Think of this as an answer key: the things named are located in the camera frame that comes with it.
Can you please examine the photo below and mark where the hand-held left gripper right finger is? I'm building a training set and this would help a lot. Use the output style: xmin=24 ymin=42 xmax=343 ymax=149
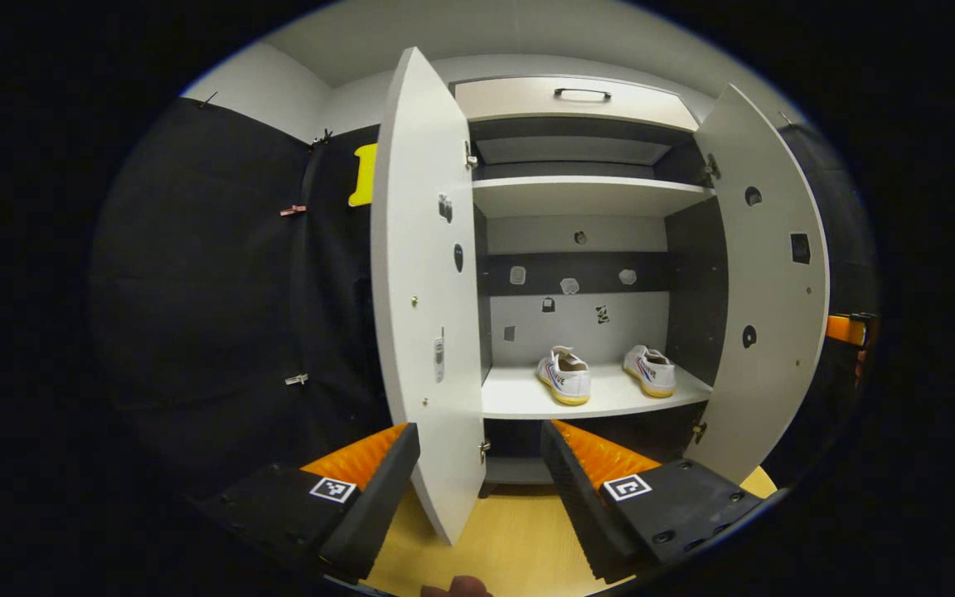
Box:
xmin=541 ymin=420 xmax=764 ymax=583

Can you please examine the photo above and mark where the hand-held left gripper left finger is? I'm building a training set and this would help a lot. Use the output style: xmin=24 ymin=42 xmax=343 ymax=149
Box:
xmin=196 ymin=423 xmax=422 ymax=583

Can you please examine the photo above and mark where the white door with disc sticker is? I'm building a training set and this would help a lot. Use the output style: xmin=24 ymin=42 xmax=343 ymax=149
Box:
xmin=681 ymin=83 xmax=831 ymax=486

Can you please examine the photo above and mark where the white shoe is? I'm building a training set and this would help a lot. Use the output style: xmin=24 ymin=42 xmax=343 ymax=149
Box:
xmin=536 ymin=346 xmax=593 ymax=406
xmin=623 ymin=344 xmax=678 ymax=399

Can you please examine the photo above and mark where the white door with phone sticker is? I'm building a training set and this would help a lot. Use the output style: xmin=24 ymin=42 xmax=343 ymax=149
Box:
xmin=371 ymin=47 xmax=488 ymax=546

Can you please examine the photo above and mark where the white shoe cabinet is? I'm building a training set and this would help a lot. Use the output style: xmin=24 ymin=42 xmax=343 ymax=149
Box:
xmin=448 ymin=75 xmax=731 ymax=498

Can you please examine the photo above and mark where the white cabinet drawer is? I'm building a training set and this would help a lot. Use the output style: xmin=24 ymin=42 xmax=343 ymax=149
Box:
xmin=453 ymin=76 xmax=700 ymax=132

